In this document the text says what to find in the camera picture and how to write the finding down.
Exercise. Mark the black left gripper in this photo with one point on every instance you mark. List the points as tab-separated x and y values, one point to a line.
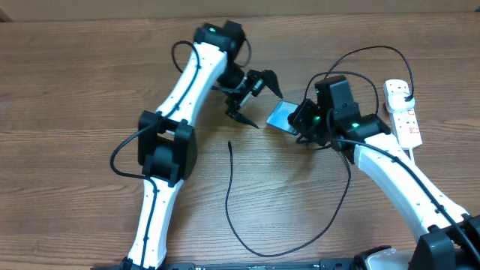
258	79

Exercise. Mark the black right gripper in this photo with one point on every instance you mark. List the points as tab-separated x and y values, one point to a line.
300	122

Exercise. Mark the blue screen smartphone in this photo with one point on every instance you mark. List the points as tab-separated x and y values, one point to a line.
279	117

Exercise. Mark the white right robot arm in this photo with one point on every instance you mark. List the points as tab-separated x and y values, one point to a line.
446	235

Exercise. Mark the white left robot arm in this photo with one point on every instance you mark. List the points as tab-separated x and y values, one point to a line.
167	144

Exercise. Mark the white charger plug adapter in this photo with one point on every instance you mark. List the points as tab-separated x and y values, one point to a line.
397	102

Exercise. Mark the white power strip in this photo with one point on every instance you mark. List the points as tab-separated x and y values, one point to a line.
404	124

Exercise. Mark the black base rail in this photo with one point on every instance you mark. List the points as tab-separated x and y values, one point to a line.
323	264

